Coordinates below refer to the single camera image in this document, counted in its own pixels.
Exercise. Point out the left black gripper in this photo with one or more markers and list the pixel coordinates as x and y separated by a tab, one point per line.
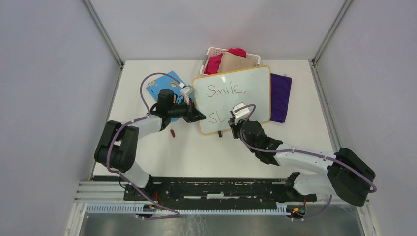
193	115

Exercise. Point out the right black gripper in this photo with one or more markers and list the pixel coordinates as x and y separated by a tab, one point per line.
234	126

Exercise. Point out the yellow framed whiteboard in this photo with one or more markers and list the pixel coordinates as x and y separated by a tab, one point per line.
216	95

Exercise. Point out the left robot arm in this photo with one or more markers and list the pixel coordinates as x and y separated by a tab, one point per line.
116	149

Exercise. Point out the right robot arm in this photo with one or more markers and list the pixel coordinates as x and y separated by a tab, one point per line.
340	173

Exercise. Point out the red cloth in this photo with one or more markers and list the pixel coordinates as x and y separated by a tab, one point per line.
212	65

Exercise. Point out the purple cloth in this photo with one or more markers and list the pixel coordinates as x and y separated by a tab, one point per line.
280	94

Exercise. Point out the beige cloth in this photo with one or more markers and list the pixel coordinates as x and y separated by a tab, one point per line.
231	62

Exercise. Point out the white plastic basket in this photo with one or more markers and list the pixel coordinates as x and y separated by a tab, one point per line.
249	56

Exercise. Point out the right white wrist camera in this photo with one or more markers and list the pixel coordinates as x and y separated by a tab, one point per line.
240	112

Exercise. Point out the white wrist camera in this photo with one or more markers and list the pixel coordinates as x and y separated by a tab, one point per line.
186	92
240	112

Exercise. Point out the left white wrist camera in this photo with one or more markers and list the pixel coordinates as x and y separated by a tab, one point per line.
186	92

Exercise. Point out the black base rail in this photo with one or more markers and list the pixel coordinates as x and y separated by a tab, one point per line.
192	193

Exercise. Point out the white comb cable duct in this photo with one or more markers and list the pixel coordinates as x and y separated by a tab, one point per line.
120	208

